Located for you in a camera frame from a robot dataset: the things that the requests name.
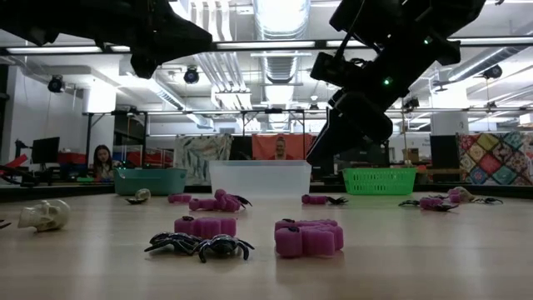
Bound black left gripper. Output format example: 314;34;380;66
93;0;213;81

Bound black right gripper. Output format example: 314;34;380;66
306;41;421;167

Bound black computer monitor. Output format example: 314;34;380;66
339;143;391;168
229;136;254;162
429;134;460;170
31;136;61;165

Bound green plastic basket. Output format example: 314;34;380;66
341;167;417;197

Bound black overhead bar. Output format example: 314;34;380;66
0;37;533;58

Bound person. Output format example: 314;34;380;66
92;144;117;183
267;136;296;162

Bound white ceiling light strip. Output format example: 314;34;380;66
449;37;533;46
6;45;103;55
216;40;316;50

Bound orange cloth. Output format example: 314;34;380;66
252;132;317;162

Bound clear plastic bin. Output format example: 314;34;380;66
208;160;312;199

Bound marbled pattern cloth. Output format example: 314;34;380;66
173;133;234;187

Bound colourful patchwork quilt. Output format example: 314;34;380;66
456;131;533;187

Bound teal plastic bin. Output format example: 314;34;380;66
112;167;188;197

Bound red storage bins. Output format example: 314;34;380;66
57;152;87;165

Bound red angled board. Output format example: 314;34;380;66
0;153;29;171

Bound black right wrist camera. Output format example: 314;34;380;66
310;52;357;86

